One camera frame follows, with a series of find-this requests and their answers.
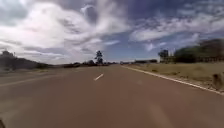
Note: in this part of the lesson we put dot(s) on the tall dark tree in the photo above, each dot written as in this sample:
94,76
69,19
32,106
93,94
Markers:
99,56

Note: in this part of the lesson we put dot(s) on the low dark bush row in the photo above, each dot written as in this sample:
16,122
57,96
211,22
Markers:
81,64

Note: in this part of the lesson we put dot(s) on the small dark tree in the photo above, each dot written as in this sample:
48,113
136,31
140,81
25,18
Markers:
163,54

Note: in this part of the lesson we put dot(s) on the dark green tree clump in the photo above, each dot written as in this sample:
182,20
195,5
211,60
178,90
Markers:
200,51

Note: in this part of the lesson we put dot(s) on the dark wooded hillside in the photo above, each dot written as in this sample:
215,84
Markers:
16,62

